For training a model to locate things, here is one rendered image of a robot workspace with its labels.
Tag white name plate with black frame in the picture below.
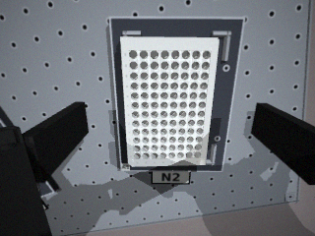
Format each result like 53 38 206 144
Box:
151 171 191 184
42 201 49 210

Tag white perforated plate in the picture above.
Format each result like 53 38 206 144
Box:
120 37 220 167

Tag grey flat base plate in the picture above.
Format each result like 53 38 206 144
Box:
0 0 313 236

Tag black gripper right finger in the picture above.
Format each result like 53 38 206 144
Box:
251 103 315 185

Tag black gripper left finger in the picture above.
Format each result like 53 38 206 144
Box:
0 102 89 236

